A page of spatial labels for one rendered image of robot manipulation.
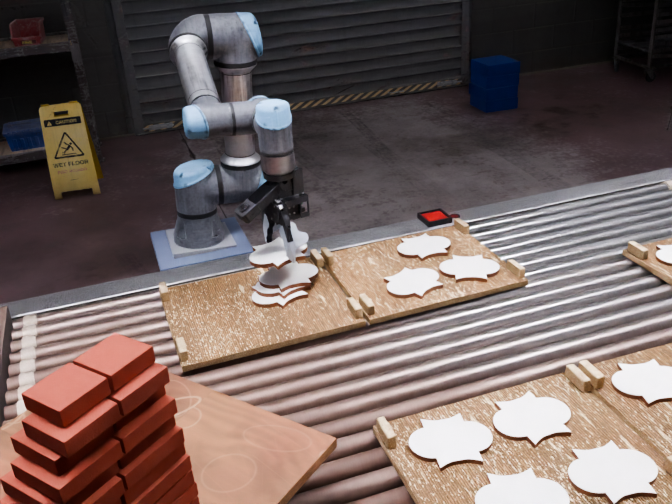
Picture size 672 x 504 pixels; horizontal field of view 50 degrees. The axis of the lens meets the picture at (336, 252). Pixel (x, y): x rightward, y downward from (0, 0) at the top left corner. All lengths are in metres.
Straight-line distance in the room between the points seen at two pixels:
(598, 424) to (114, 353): 0.84
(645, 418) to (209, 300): 0.98
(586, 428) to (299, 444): 0.51
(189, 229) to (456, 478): 1.19
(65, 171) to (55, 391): 4.37
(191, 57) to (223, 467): 1.06
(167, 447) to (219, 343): 0.64
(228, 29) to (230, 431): 1.12
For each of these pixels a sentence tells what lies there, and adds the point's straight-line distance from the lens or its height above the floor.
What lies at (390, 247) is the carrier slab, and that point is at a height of 0.94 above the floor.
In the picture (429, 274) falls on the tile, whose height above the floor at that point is 0.95.
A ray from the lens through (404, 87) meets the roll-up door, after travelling 6.95.
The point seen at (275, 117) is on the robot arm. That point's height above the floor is 1.37.
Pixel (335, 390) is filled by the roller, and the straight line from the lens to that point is 1.45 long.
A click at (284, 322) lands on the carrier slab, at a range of 1.64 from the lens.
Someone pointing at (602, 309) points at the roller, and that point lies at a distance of 1.75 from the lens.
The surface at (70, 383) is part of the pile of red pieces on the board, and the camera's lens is 0.90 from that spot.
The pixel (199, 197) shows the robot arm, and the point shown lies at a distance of 2.11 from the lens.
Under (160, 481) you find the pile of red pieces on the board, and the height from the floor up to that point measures 1.14.
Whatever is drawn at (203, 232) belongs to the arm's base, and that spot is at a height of 0.93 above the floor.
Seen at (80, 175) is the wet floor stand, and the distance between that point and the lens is 5.21.
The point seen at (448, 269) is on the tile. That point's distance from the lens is 1.80.
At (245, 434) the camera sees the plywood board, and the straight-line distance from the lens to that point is 1.19.
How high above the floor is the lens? 1.81
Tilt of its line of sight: 27 degrees down
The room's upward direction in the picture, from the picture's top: 4 degrees counter-clockwise
